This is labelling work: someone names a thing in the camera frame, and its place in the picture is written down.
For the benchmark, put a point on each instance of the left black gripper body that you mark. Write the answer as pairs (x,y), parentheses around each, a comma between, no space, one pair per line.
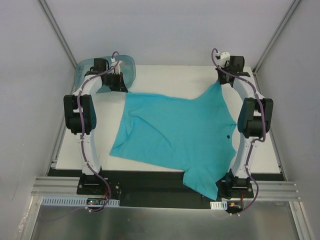
(116,81)

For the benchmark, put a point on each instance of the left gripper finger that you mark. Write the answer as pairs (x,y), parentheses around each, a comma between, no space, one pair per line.
(114,88)
(123,87)

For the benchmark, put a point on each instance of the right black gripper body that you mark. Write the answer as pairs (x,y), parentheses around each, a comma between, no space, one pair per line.
(223,79)

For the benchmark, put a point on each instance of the teal t shirt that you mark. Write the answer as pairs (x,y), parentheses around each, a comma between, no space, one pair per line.
(190,135)

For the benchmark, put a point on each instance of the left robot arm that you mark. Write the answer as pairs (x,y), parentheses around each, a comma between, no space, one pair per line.
(81,118)

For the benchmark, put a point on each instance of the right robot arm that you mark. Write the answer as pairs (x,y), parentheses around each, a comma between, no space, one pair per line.
(253,123)

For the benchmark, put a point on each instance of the translucent blue plastic bin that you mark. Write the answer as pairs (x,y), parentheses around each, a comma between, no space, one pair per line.
(128,70)

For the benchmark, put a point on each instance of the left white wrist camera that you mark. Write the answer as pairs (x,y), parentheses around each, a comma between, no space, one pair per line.
(116,66)

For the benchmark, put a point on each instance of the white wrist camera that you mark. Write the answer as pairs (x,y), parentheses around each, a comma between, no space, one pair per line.
(222,56)
(116,66)

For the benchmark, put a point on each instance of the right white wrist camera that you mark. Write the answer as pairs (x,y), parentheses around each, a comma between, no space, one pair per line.
(222,56)

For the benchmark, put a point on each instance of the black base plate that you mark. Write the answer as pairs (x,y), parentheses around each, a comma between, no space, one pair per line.
(192,200)

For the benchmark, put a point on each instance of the left aluminium frame post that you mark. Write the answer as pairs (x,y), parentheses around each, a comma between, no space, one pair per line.
(57,31)

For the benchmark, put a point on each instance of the aluminium frame post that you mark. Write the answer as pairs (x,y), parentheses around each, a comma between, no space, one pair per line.
(277,34)
(57,31)

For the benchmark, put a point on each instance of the right aluminium frame post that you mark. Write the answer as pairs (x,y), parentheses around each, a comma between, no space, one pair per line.
(277,34)

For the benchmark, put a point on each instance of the right white cable duct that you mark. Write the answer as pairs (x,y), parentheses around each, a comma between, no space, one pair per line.
(219,205)

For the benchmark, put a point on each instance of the white cable duct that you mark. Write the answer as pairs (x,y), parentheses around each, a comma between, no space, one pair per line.
(219,205)
(78,202)

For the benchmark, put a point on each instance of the left white cable duct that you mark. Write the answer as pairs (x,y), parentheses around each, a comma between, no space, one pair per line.
(78,202)

